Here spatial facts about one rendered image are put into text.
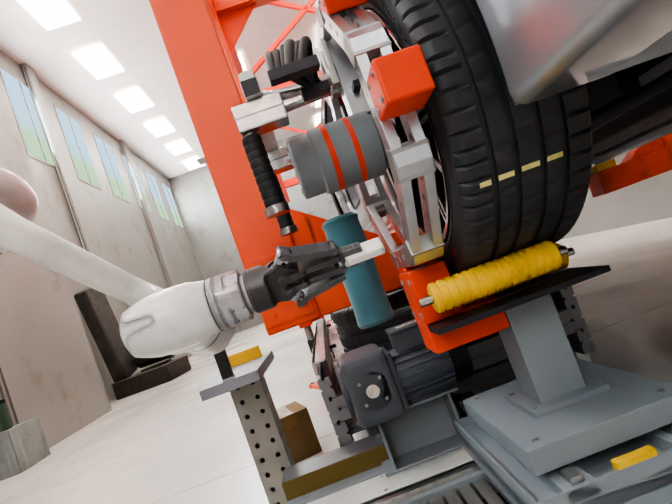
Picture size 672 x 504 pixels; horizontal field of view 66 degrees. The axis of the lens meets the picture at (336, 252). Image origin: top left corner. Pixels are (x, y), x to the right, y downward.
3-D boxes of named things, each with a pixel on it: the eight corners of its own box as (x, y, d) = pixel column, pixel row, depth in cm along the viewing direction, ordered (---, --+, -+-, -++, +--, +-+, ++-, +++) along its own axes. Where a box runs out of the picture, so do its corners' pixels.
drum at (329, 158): (406, 160, 103) (381, 95, 104) (304, 196, 102) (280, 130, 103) (395, 175, 117) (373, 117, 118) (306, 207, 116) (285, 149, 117)
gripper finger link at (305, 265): (278, 271, 88) (275, 266, 87) (340, 248, 88) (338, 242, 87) (282, 287, 85) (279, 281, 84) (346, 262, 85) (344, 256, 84)
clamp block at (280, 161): (297, 162, 124) (289, 142, 124) (261, 175, 124) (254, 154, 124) (298, 167, 129) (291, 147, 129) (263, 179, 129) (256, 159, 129)
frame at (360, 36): (470, 249, 82) (351, -64, 85) (431, 263, 81) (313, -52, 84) (410, 263, 136) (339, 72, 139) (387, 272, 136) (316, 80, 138)
